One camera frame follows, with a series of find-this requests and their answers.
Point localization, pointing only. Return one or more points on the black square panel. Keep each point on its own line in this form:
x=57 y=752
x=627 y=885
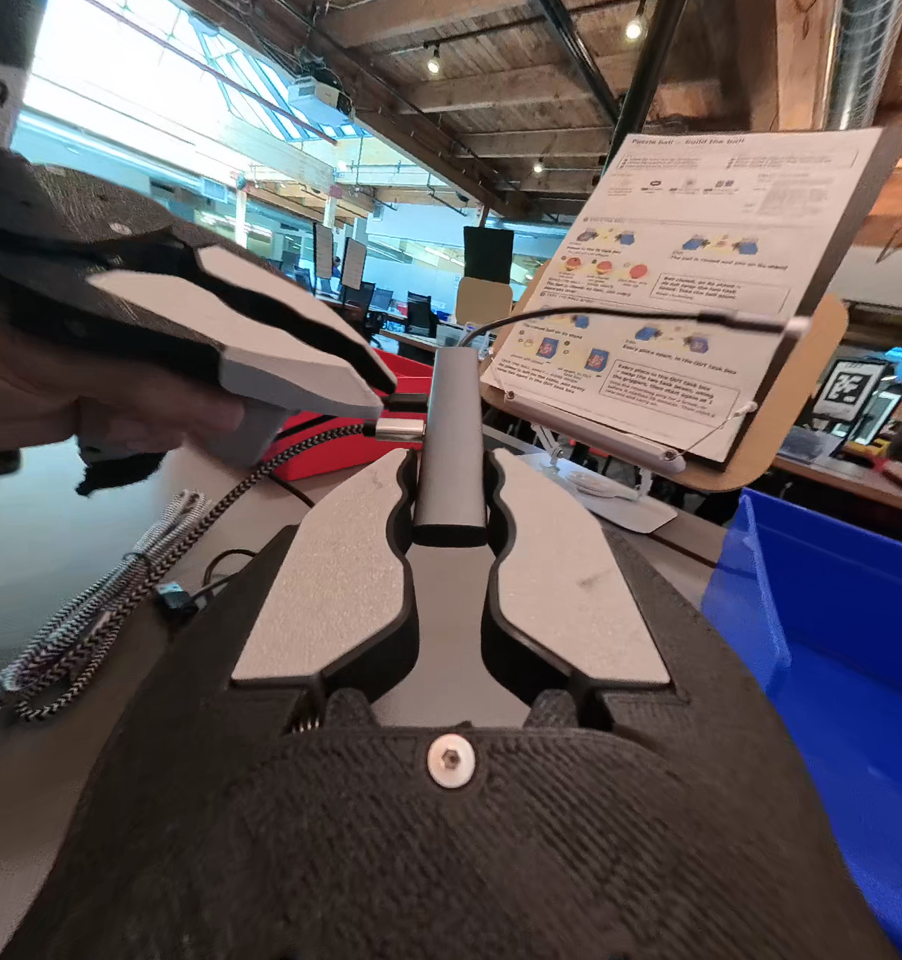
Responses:
x=488 y=255

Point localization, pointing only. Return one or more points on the blue plastic bin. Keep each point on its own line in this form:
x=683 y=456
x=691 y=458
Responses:
x=855 y=600

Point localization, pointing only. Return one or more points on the silver ventilation duct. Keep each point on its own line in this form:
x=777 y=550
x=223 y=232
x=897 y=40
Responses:
x=867 y=60

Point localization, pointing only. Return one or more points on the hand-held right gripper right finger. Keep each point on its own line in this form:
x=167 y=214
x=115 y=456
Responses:
x=571 y=592

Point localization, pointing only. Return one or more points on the office chair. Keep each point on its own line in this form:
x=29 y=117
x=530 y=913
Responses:
x=421 y=315

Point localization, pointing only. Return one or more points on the printed marker sign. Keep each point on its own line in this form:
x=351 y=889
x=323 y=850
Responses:
x=848 y=397

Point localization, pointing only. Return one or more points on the person's left hand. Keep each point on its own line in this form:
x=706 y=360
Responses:
x=83 y=405

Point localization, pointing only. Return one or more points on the red plastic bin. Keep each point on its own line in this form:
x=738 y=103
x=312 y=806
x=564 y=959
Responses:
x=308 y=461

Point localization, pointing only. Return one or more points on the black steel column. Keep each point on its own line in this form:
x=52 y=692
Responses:
x=645 y=75

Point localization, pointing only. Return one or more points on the grey usb hub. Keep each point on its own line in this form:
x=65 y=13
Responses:
x=451 y=450

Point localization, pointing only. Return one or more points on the white instruction sheet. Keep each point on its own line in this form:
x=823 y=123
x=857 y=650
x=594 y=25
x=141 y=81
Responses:
x=683 y=247

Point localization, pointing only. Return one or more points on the document holder stand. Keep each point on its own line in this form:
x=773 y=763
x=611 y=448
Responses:
x=803 y=420

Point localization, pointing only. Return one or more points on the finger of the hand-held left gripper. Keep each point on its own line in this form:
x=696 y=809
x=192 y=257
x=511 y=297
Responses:
x=271 y=360
x=293 y=300

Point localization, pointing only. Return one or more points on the ceiling projector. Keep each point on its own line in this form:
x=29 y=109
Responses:
x=319 y=101

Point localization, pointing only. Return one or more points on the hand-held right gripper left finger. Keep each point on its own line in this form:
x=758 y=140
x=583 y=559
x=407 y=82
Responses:
x=331 y=585

